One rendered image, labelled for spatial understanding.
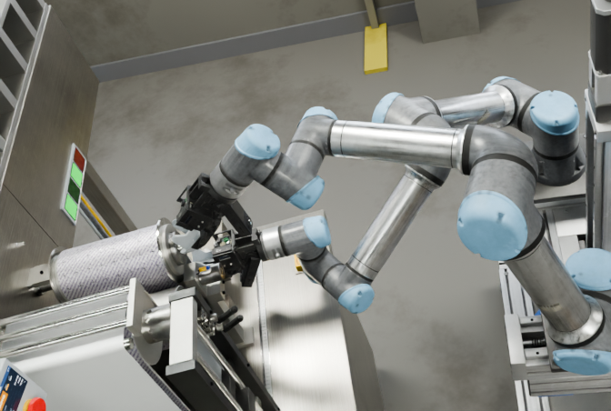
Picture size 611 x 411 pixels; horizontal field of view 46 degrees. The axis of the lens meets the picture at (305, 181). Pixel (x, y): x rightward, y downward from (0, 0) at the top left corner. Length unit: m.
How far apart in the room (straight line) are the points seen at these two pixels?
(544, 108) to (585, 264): 0.48
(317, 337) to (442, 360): 1.00
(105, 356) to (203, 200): 0.36
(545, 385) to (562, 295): 0.53
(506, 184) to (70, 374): 0.82
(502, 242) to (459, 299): 1.59
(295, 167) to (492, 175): 0.37
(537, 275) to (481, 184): 0.21
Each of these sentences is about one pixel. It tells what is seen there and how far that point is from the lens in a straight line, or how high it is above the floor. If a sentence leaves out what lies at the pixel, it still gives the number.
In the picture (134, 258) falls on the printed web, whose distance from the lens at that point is 1.57.
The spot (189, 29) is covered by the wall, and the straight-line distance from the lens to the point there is 4.28.
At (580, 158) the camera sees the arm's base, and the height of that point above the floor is 0.87.
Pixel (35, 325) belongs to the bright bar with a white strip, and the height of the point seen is 1.46.
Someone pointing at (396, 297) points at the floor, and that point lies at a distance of 2.87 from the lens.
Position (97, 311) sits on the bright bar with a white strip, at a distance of 1.31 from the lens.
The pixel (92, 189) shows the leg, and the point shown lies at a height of 0.82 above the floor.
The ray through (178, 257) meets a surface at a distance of 1.57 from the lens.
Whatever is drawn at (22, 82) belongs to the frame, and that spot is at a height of 1.46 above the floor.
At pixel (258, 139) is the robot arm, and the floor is 1.52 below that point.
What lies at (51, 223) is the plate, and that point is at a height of 1.24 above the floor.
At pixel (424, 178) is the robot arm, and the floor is 1.19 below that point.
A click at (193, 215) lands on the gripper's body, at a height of 1.39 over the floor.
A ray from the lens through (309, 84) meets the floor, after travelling 3.90.
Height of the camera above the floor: 2.37
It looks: 45 degrees down
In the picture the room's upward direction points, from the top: 23 degrees counter-clockwise
